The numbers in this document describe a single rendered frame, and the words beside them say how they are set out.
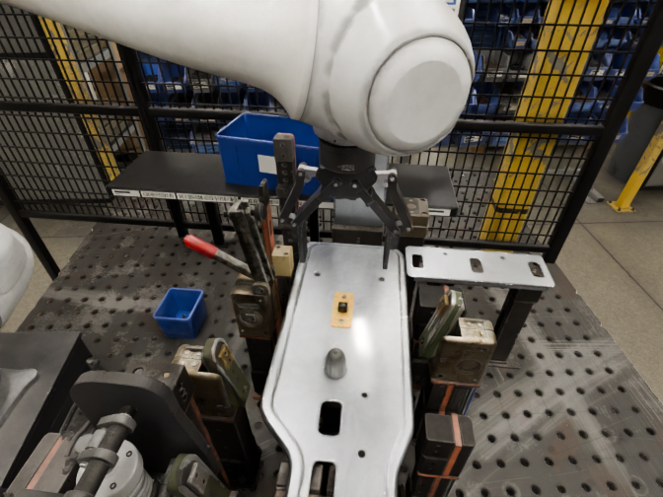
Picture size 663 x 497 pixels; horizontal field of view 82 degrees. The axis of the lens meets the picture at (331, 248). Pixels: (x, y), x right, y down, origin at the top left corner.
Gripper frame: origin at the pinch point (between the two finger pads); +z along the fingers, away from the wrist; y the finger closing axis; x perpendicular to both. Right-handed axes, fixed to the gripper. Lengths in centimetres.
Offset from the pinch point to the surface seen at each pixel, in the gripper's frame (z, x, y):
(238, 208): -8.1, -0.6, -16.2
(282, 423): 13.0, -22.2, -6.4
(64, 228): 114, 140, -199
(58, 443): 5.7, -30.9, -30.5
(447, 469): 21.9, -22.1, 17.9
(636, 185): 94, 207, 186
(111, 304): 43, 21, -69
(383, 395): 13.1, -16.3, 7.6
